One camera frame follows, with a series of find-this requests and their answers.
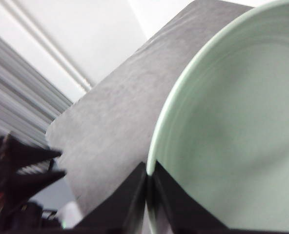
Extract light green round plate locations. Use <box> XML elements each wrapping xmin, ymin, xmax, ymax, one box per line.
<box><xmin>145</xmin><ymin>0</ymin><xmax>289</xmax><ymax>234</ymax></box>

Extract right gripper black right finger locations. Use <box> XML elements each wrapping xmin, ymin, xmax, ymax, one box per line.
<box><xmin>154</xmin><ymin>163</ymin><xmax>289</xmax><ymax>234</ymax></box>

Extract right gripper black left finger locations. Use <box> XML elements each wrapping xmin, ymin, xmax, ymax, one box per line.
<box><xmin>68</xmin><ymin>162</ymin><xmax>147</xmax><ymax>234</ymax></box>

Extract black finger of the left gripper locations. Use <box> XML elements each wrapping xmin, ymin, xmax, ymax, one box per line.
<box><xmin>12</xmin><ymin>172</ymin><xmax>66</xmax><ymax>203</ymax></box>
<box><xmin>2</xmin><ymin>133</ymin><xmax>62</xmax><ymax>173</ymax></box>

